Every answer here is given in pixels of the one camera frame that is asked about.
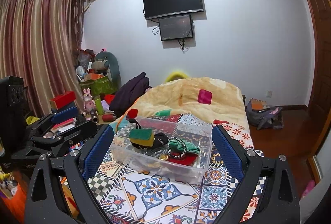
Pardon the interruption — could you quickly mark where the beige patchwork fleece blanket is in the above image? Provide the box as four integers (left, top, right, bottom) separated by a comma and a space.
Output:
125, 77, 249, 131

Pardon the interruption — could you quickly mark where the white wall socket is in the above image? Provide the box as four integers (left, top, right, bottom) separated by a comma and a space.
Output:
266, 90, 273, 98

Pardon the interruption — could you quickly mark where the grey knit item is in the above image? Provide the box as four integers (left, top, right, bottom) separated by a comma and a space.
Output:
134, 149, 168, 168

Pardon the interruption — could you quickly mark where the green cylindrical bottle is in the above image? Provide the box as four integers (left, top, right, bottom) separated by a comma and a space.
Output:
94, 96, 104, 115

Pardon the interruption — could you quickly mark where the clear plastic storage box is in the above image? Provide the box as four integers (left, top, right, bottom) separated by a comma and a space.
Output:
110, 116, 213, 185

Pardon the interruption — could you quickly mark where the grey green plush pillow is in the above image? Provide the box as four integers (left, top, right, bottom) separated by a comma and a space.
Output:
91, 51, 121, 87

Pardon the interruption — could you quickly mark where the pink rabbit plush toy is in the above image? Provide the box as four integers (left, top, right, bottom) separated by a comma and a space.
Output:
83, 88, 96, 115

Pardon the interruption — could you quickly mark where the yellow plastic chair back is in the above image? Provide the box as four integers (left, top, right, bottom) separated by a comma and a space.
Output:
165, 71, 188, 83

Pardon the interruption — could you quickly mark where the grey backpack with books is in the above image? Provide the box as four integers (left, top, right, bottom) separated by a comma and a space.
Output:
246, 98, 284, 130

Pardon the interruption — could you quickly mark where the red rectangular box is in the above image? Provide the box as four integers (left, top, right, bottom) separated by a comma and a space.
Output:
50, 91, 76, 110

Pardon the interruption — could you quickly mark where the brown wooden door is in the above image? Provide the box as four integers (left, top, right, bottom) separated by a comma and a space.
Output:
307, 0, 330, 155

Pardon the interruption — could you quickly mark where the red cylindrical can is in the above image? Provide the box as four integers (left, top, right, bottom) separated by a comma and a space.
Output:
102, 113, 116, 123

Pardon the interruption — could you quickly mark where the small black wall monitor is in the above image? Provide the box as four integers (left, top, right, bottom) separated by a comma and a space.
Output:
159, 15, 194, 41

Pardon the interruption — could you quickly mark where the green yellow sponge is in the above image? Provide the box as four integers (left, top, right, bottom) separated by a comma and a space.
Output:
129, 129, 154, 147

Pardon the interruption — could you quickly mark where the red drawstring pouch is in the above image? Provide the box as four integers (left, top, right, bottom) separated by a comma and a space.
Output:
168, 153, 198, 166

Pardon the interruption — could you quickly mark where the green cardboard box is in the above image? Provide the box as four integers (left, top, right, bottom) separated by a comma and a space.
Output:
79, 76, 118, 96

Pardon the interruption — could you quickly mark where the striped red beige curtain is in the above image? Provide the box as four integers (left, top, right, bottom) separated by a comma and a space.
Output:
1, 0, 85, 116

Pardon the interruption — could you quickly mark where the green cloth with beaded bracelet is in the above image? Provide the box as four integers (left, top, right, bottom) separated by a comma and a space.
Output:
167, 137, 200, 159

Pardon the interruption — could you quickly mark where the dark purple clothing pile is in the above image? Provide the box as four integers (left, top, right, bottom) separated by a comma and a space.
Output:
109, 72, 150, 118

